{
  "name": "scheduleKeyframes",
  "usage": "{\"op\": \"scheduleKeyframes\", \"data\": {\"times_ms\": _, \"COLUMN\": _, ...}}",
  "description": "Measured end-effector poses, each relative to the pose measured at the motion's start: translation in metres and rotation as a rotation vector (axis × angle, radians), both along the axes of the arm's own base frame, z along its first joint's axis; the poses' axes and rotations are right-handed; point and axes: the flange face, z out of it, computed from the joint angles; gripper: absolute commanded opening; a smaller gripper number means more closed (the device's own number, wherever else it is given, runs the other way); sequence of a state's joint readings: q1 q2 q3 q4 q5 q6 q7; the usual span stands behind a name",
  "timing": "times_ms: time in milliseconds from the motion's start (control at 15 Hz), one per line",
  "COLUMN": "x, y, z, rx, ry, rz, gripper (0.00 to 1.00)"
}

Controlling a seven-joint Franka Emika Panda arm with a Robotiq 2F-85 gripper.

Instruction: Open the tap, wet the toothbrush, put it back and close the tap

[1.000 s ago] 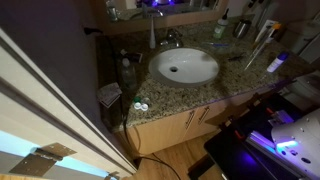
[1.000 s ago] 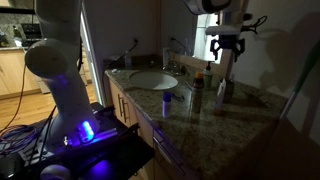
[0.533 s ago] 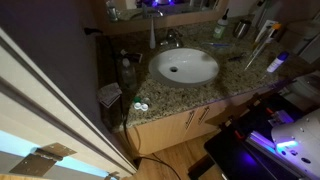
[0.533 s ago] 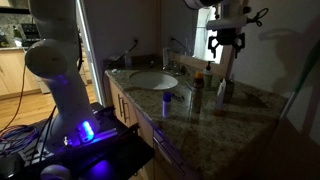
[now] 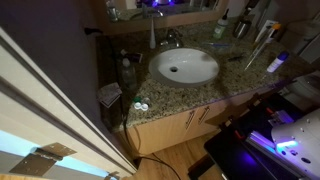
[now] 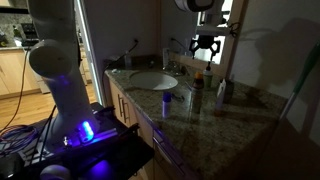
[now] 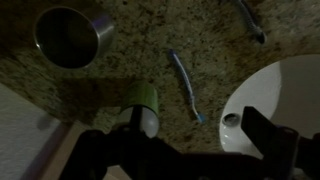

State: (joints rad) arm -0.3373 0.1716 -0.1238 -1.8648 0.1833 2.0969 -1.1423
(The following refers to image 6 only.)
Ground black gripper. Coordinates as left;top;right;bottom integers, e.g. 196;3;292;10
188;34;222;63

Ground chrome sink faucet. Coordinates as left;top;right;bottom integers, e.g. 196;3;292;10
164;59;188;77

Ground blue white toothbrush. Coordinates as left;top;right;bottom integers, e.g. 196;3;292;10
184;80;195;93

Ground green soap pump bottle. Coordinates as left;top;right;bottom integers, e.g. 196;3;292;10
203;61;215;91

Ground wood framed mirror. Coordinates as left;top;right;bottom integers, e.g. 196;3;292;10
173;0;250;79

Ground white tapered bottle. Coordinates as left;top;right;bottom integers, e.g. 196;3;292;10
162;47;171;70

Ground small clear bottle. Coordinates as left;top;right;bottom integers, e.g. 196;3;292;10
215;78;228;111

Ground dark disposable razor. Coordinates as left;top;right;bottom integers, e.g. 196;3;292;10
172;92;186;103

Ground white oval sink basin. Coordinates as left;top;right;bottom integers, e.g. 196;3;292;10
128;70;180;91

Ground wooden vanity cabinet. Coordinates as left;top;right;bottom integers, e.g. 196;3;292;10
105;74;201;180

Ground black red clamp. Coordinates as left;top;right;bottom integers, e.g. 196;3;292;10
124;122;141;134
94;103;116;118

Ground white door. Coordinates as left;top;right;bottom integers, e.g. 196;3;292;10
74;0;105;108

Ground black robot platform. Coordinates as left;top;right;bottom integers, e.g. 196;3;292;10
0;101;156;180

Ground white kitchen oven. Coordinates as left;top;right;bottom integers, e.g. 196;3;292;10
33;74;52;95

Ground black kitchen appliance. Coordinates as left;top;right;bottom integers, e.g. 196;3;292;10
20;22;39;47

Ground wooden kitchen cabinet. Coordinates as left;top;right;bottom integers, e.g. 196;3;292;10
0;49;39;100

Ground grey dome object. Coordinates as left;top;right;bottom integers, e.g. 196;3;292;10
39;164;73;180

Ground black power cable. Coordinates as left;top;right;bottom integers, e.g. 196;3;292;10
104;39;140;69

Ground metal bar cabinet handle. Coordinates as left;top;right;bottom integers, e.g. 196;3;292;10
116;93;125;118
122;98;132;125

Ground black base cable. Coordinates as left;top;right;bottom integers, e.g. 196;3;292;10
28;103;58;166

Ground thin reddish hanging cable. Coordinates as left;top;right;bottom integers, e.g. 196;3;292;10
0;46;32;134

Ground coiled cable bundle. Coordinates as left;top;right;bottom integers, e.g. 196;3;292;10
0;123;42;158

